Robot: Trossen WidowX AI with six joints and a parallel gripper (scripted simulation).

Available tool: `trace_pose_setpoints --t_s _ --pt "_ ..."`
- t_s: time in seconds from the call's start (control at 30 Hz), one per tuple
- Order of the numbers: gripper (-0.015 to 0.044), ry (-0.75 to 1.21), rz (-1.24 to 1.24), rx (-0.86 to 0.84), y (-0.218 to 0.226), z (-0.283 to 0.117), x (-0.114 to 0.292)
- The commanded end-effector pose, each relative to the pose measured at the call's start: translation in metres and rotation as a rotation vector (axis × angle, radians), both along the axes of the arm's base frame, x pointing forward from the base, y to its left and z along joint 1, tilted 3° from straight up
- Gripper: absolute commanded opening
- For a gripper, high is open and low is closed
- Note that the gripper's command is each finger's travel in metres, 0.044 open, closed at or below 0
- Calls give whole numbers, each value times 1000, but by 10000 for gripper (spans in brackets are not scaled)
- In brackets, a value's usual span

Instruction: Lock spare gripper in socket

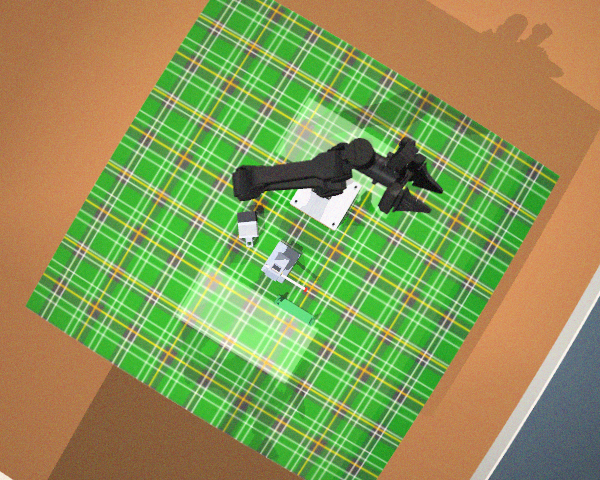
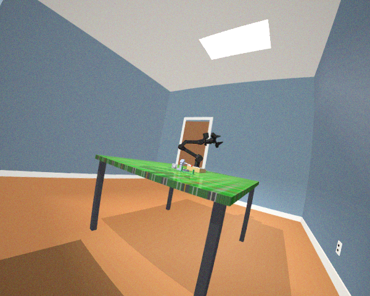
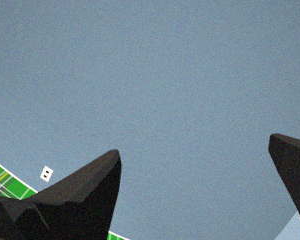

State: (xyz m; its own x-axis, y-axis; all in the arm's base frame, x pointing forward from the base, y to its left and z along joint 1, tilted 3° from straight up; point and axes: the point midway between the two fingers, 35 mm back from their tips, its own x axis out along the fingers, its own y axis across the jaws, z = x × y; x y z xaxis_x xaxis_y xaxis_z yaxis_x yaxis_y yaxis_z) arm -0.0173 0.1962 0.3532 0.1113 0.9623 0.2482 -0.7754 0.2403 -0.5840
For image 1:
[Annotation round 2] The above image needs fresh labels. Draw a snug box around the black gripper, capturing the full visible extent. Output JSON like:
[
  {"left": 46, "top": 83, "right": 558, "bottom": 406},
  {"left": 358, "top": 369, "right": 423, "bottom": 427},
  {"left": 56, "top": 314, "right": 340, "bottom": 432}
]
[{"left": 370, "top": 153, "right": 444, "bottom": 215}]

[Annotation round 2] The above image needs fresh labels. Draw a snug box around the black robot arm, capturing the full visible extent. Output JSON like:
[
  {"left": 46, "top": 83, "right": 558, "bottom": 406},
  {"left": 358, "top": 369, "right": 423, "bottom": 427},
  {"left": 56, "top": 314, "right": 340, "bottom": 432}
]
[{"left": 231, "top": 136, "right": 419, "bottom": 201}]

